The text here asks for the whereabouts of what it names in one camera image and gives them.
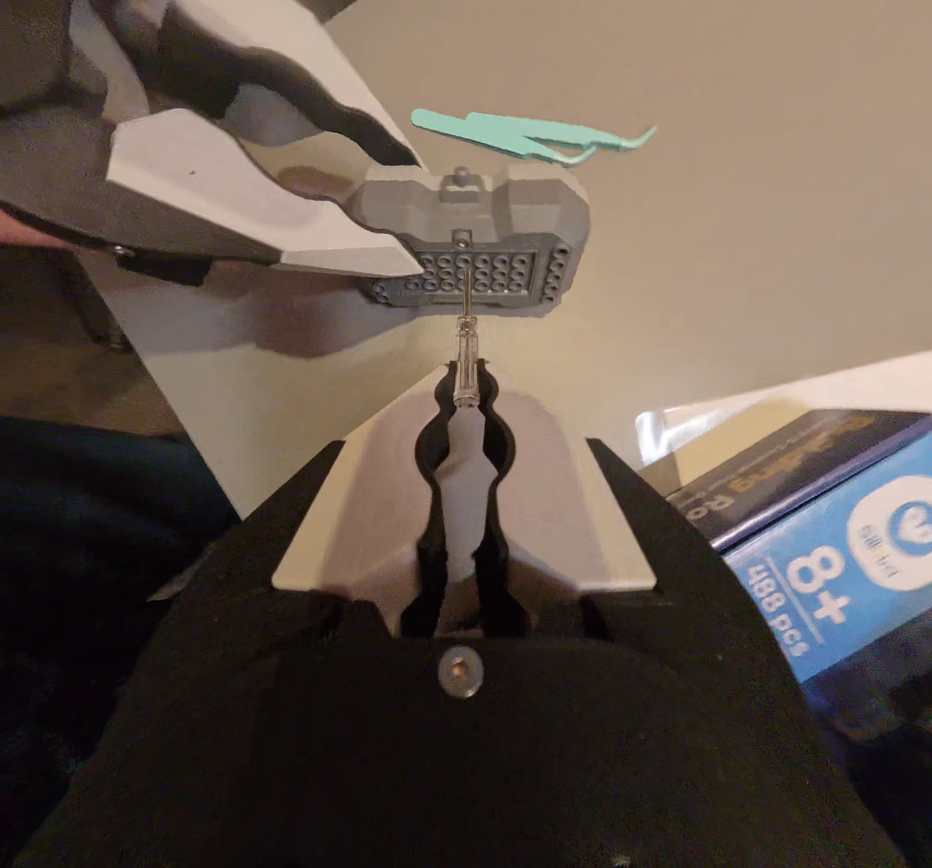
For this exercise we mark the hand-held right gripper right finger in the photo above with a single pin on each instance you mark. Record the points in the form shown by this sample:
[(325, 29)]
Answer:
[(575, 519)]

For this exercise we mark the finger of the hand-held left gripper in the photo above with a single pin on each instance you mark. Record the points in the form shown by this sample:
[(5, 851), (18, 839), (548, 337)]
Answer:
[(248, 9), (219, 191)]

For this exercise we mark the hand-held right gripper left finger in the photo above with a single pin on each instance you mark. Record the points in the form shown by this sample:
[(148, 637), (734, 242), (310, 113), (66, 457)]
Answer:
[(350, 519)]

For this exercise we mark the grey toy battery box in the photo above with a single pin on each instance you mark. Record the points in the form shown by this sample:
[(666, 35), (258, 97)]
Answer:
[(510, 206)]

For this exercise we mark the person's dark clothing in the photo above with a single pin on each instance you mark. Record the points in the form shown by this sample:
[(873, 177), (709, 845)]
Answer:
[(88, 592)]

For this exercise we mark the blue robot kit box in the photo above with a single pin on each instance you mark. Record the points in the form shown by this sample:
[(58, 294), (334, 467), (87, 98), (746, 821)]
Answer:
[(845, 563)]

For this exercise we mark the white instruction sheet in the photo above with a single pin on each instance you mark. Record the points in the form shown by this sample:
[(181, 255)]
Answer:
[(816, 388)]

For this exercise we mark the teal tweezers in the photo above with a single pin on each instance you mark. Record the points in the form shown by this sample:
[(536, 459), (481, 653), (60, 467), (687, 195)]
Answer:
[(495, 130)]

